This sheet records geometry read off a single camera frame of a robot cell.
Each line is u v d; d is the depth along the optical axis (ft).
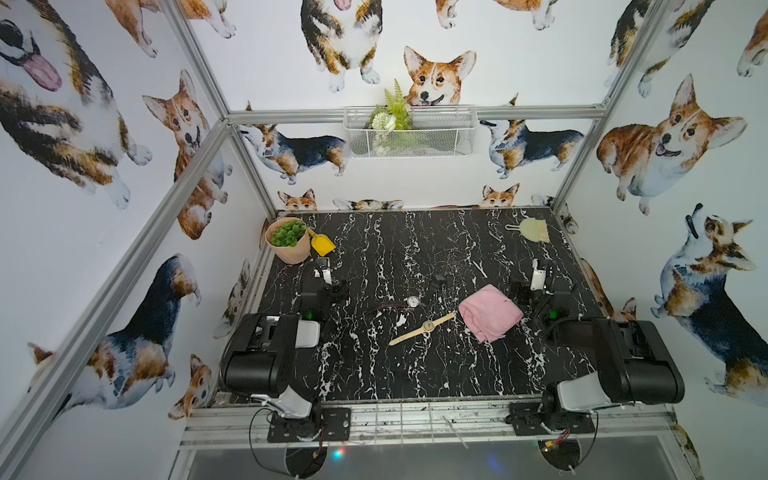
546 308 2.39
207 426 2.50
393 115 2.68
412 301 3.12
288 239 3.11
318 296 2.36
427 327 2.95
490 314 2.98
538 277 2.73
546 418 2.22
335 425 2.41
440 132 3.03
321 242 3.61
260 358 1.50
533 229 3.75
